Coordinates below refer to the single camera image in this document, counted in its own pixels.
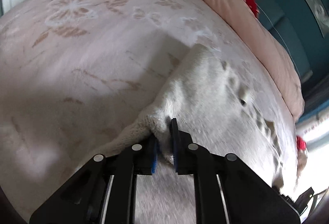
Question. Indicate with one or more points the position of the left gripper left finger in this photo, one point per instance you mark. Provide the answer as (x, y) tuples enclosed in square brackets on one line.
[(103, 190)]

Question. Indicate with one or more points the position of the cream knitted cardigan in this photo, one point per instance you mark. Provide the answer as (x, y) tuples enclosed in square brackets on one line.
[(227, 105)]

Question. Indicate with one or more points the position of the teal padded headboard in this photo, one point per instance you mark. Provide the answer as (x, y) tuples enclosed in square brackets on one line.
[(292, 23)]

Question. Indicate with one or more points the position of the red and white plush toy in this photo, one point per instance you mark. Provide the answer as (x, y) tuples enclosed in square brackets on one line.
[(302, 155)]

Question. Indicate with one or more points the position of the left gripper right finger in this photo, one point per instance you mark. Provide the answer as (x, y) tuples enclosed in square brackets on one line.
[(226, 189)]

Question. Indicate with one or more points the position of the pink folded quilt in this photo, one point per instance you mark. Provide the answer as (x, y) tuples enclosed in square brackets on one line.
[(266, 48)]

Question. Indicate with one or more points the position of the pink floral bed blanket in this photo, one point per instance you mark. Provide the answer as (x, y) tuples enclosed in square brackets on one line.
[(53, 116)]

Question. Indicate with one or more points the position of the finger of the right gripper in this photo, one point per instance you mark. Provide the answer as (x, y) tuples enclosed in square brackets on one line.
[(301, 203)]

